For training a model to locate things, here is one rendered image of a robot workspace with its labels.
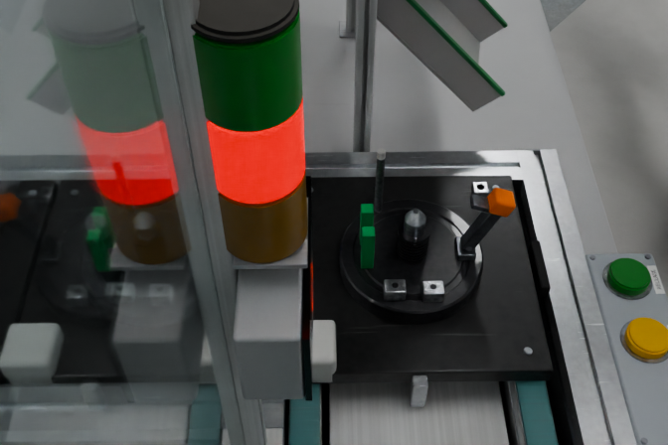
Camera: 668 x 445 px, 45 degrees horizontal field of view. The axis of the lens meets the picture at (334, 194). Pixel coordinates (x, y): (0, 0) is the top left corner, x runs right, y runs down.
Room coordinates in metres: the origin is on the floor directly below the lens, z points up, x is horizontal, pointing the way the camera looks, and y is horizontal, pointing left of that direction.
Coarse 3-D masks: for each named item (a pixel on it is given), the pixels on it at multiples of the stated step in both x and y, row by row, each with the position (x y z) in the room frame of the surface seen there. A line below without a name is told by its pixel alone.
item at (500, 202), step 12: (492, 192) 0.49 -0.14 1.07; (504, 192) 0.49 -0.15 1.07; (480, 204) 0.48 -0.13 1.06; (492, 204) 0.48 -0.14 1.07; (504, 204) 0.48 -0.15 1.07; (480, 216) 0.49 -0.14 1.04; (492, 216) 0.48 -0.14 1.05; (504, 216) 0.48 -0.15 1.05; (468, 228) 0.49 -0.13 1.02; (480, 228) 0.48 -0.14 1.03; (468, 240) 0.48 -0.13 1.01; (480, 240) 0.48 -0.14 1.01
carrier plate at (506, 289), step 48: (336, 192) 0.58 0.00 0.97; (384, 192) 0.58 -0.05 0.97; (432, 192) 0.58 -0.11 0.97; (336, 240) 0.51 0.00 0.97; (336, 288) 0.45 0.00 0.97; (480, 288) 0.45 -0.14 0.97; (528, 288) 0.45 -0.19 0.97; (336, 336) 0.40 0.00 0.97; (384, 336) 0.40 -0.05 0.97; (432, 336) 0.40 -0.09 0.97; (480, 336) 0.40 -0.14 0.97; (528, 336) 0.40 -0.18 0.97
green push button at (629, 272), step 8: (616, 264) 0.48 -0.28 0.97; (624, 264) 0.48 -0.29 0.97; (632, 264) 0.48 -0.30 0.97; (640, 264) 0.48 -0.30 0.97; (608, 272) 0.47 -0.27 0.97; (616, 272) 0.47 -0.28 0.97; (624, 272) 0.47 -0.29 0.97; (632, 272) 0.47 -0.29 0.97; (640, 272) 0.47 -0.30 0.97; (648, 272) 0.47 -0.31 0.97; (608, 280) 0.47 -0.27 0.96; (616, 280) 0.46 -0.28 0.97; (624, 280) 0.46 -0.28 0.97; (632, 280) 0.46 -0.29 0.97; (640, 280) 0.46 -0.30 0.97; (648, 280) 0.46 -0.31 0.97; (616, 288) 0.46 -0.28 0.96; (624, 288) 0.45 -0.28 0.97; (632, 288) 0.45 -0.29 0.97; (640, 288) 0.45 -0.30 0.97
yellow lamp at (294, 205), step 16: (304, 176) 0.29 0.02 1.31; (304, 192) 0.29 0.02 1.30; (224, 208) 0.27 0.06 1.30; (240, 208) 0.27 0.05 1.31; (256, 208) 0.27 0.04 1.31; (272, 208) 0.27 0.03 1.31; (288, 208) 0.27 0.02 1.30; (304, 208) 0.29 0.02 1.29; (224, 224) 0.28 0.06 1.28; (240, 224) 0.27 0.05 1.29; (256, 224) 0.27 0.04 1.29; (272, 224) 0.27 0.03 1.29; (288, 224) 0.27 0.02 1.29; (304, 224) 0.28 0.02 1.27; (240, 240) 0.27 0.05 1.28; (256, 240) 0.27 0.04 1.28; (272, 240) 0.27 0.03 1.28; (288, 240) 0.27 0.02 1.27; (240, 256) 0.27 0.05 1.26; (256, 256) 0.27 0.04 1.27; (272, 256) 0.27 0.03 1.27
